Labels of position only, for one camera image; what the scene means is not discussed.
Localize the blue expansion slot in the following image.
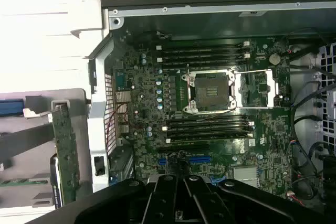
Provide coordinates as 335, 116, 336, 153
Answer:
158, 155, 213, 166

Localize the silver chipset heatsink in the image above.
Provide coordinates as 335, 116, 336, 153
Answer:
233, 167, 258, 183

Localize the black RAM slot bank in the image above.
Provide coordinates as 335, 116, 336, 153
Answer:
162, 115, 256, 144
155, 40, 252, 67

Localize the CPU socket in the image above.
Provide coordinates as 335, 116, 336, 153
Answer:
181, 69, 237, 114

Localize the green motherboard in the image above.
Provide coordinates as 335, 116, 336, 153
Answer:
112, 37, 295, 199

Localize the metal socket cover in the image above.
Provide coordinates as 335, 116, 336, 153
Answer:
233, 68, 281, 109

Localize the grey parts rack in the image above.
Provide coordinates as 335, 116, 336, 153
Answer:
0, 87, 93, 210

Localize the green RAM stick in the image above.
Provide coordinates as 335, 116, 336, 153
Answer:
0, 178, 51, 187

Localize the coin cell battery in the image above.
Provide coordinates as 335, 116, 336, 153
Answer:
269, 52, 281, 65

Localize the metal drive cage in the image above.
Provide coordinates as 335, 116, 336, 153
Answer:
316, 41, 336, 145

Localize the hard disk with blue rails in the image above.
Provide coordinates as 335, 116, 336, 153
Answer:
0, 99, 25, 116

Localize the open black PC case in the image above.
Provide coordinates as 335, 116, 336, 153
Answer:
86, 0, 336, 209

